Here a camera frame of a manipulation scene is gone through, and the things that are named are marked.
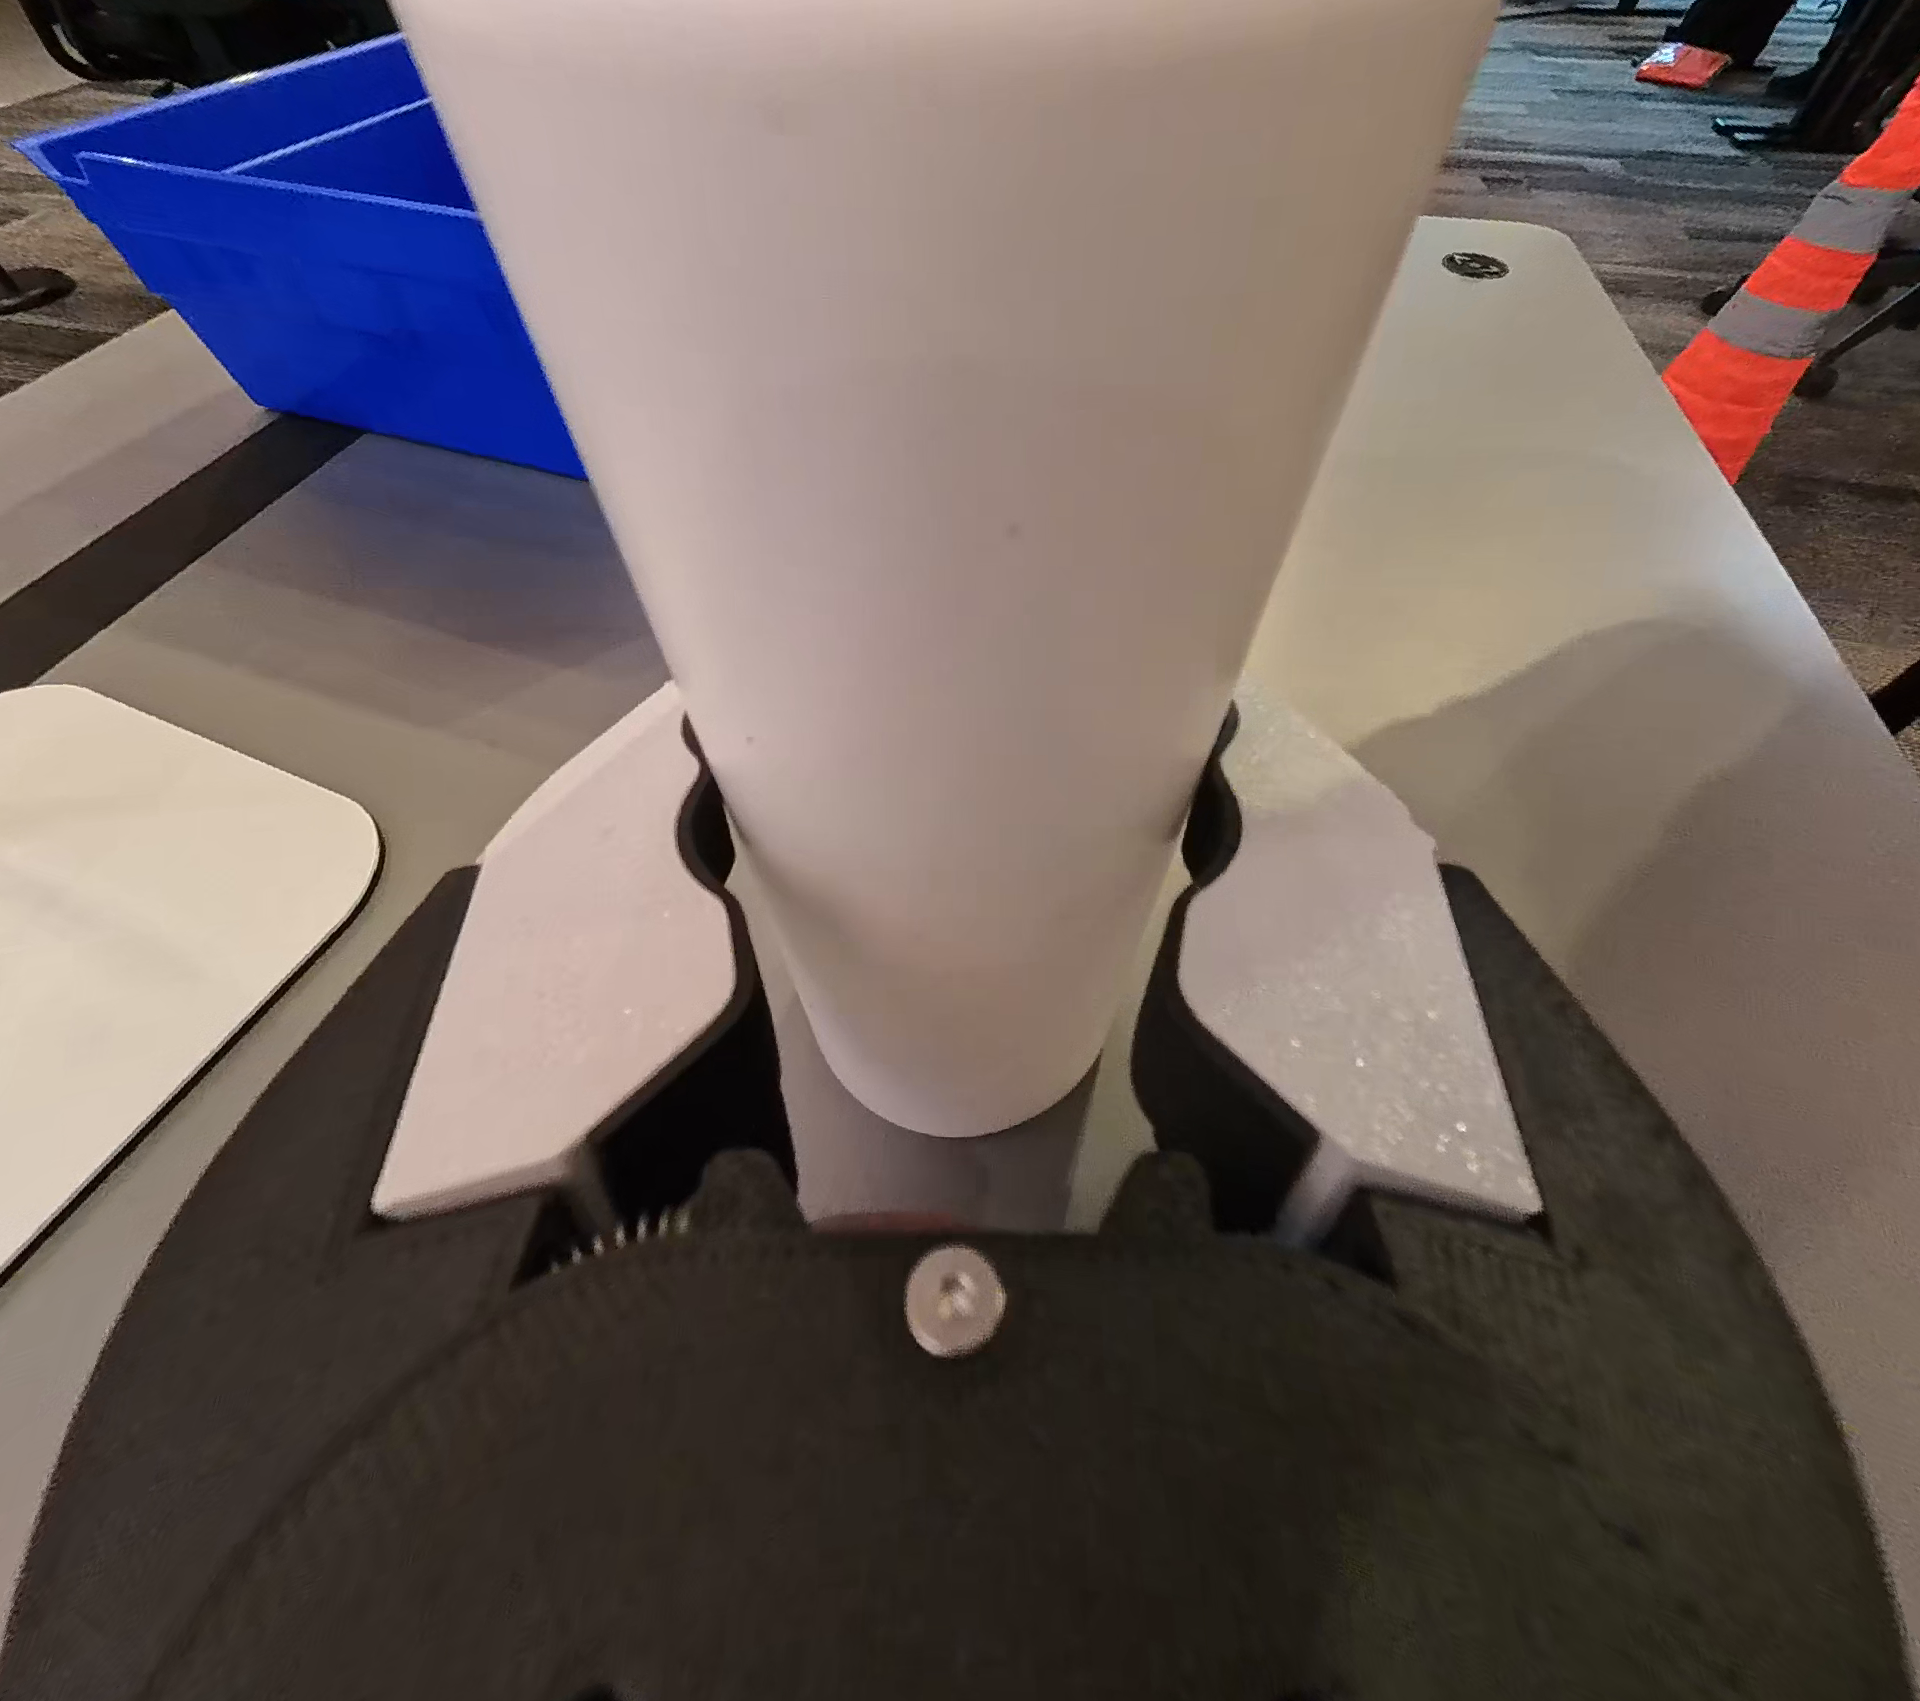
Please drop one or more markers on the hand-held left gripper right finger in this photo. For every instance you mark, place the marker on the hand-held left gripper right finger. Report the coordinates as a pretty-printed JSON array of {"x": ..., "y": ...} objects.
[{"x": 1353, "y": 1013}]

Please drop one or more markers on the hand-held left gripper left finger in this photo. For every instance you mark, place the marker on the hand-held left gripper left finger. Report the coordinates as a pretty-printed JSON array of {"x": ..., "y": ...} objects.
[{"x": 558, "y": 1013}]

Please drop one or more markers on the white plastic bottle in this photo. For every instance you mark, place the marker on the white plastic bottle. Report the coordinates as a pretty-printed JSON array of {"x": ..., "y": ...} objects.
[{"x": 942, "y": 376}]

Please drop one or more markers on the large blue plastic bin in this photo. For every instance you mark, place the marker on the large blue plastic bin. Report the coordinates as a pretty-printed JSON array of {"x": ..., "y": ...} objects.
[{"x": 303, "y": 307}]

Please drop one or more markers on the white rounded mat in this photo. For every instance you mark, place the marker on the white rounded mat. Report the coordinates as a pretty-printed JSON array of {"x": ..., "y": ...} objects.
[{"x": 133, "y": 908}]

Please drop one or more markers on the black table grommet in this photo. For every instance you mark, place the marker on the black table grommet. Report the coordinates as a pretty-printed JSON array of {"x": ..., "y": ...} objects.
[{"x": 1478, "y": 263}]

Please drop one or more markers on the orange traffic cone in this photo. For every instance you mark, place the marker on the orange traffic cone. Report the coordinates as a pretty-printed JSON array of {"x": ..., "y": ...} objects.
[{"x": 1788, "y": 320}]

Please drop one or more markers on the black office chair base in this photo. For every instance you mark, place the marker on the black office chair base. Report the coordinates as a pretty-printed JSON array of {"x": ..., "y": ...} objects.
[{"x": 1879, "y": 298}]

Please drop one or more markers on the black floor stand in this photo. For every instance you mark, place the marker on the black floor stand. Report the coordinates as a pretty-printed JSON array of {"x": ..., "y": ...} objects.
[{"x": 31, "y": 292}]

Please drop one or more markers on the orange packet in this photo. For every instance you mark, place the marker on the orange packet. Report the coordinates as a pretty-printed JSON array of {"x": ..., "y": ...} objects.
[{"x": 1679, "y": 62}]

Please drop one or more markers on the black table leg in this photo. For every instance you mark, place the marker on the black table leg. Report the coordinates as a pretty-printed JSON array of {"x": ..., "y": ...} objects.
[{"x": 1837, "y": 82}]

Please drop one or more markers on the black mesh office chair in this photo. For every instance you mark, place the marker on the black mesh office chair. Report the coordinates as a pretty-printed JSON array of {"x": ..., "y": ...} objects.
[{"x": 149, "y": 26}]

